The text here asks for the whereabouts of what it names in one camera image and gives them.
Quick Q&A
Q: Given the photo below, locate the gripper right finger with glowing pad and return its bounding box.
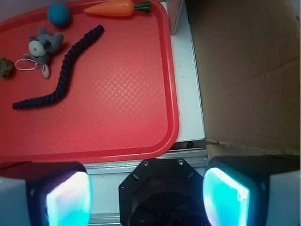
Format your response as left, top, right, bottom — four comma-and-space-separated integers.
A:
203, 155, 301, 226

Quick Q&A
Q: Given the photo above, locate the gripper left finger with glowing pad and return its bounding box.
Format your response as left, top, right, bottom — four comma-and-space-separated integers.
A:
0, 161, 93, 226

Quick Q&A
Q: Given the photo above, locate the mossy brown rock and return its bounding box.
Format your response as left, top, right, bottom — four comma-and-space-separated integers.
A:
0, 57, 15, 79

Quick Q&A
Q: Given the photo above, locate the red plastic tray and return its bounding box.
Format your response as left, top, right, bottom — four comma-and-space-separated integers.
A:
0, 0, 179, 163

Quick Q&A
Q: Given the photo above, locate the white rubber band loop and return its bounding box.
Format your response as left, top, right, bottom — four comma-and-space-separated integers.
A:
15, 58, 38, 71

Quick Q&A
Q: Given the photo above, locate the brown cardboard box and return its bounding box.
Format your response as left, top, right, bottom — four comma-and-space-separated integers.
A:
186, 0, 301, 158

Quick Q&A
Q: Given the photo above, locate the grey plush mouse toy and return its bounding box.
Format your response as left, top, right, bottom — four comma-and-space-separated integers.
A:
23, 27, 64, 79

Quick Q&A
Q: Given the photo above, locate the blue dimpled ball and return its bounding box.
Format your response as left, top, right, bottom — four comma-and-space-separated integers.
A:
47, 4, 70, 27

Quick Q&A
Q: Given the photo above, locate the orange plastic carrot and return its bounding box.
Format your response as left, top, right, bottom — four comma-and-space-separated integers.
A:
84, 0, 151, 16

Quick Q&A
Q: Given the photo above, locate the black octagonal mount plate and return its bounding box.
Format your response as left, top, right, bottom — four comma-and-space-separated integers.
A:
119, 159, 209, 226

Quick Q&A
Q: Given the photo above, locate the dark purple rope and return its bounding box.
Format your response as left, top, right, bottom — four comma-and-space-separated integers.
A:
12, 24, 104, 111

